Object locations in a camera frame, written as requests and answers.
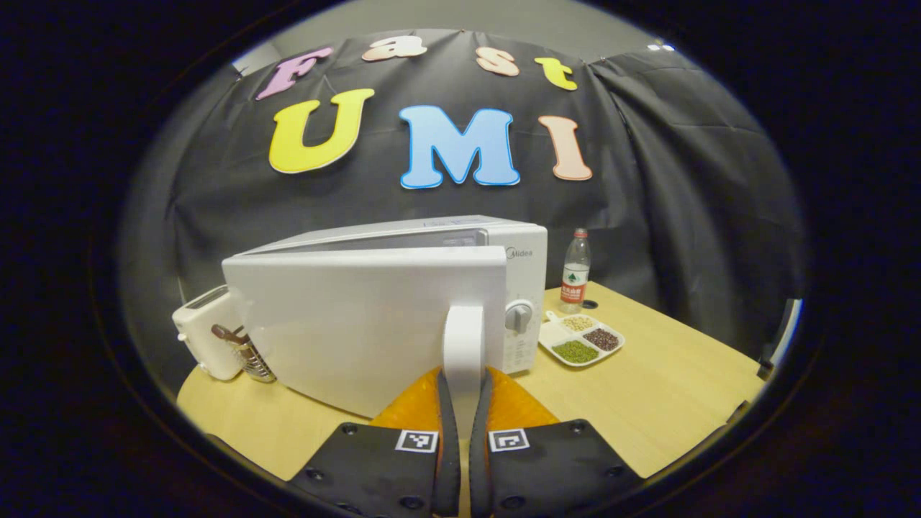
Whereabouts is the white toaster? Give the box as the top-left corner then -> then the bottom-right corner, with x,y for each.
172,285 -> 247,381

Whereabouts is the black backdrop cloth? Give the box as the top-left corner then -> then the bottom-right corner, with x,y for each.
119,29 -> 807,404

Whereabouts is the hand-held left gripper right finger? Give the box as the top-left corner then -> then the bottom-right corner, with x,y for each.
469,367 -> 645,518

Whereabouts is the clear red-label water bottle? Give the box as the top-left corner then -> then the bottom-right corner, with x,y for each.
560,228 -> 592,314

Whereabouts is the small metal wire basket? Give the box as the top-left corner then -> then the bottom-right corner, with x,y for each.
211,324 -> 278,383

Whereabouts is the white microwave oven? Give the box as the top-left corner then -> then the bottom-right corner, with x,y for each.
222,214 -> 549,419

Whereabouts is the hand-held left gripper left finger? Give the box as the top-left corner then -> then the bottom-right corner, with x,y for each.
288,367 -> 461,518

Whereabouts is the white divided dish of beans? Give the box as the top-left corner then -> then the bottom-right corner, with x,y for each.
538,310 -> 626,368

